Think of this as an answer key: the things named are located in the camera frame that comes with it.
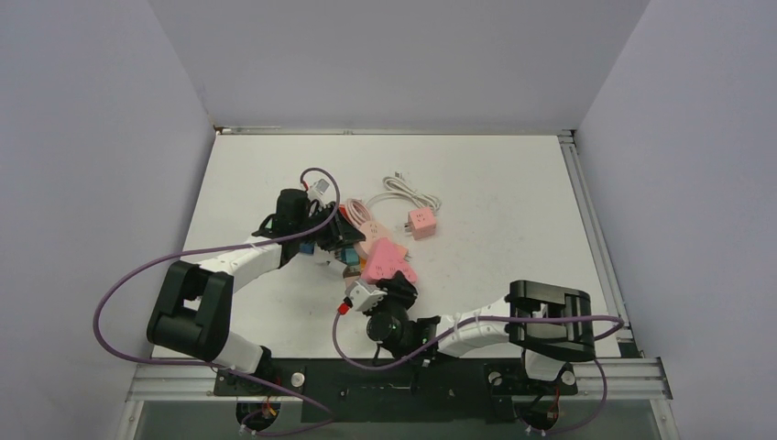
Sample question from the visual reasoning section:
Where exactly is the pink cube socket adapter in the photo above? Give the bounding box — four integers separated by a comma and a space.
404, 207, 437, 240

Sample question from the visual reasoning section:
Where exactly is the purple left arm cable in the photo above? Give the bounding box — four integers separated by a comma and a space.
92, 167, 343, 367

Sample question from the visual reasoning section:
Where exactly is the pink brown plug charger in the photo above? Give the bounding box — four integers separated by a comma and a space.
342, 268, 361, 289

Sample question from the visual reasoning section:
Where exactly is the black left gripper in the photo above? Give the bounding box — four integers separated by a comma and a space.
294, 202, 364, 251

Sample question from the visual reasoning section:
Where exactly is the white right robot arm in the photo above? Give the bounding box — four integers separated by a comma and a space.
365, 272, 596, 392

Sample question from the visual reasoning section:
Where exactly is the blue cube socket adapter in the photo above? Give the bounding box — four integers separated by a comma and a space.
299, 242, 315, 256

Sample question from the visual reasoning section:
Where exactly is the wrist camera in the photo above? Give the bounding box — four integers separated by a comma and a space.
336, 279, 388, 315
306, 179, 330, 204

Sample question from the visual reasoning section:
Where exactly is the teal plug charger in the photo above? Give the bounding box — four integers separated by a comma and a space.
340, 247, 360, 267

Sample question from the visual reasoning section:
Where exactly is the white adapter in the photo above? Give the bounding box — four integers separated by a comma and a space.
312, 248, 346, 272

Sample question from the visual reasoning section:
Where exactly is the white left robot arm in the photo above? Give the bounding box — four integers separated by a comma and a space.
147, 189, 366, 394

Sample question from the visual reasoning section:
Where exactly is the white power cord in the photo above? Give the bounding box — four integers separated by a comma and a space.
364, 172, 443, 215

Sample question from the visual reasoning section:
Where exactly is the pink round socket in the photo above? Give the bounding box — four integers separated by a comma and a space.
354, 220, 393, 259

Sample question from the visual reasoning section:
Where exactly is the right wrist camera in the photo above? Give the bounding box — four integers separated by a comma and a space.
336, 279, 388, 315

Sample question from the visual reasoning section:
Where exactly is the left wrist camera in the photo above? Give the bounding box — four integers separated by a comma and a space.
306, 179, 330, 204

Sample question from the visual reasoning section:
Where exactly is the pink cable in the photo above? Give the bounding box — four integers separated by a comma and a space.
345, 197, 373, 229

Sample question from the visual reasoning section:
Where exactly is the pink triangular power strip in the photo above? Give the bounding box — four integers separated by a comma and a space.
360, 238, 418, 284

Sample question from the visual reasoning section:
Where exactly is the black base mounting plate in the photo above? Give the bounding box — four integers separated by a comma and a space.
212, 357, 579, 425

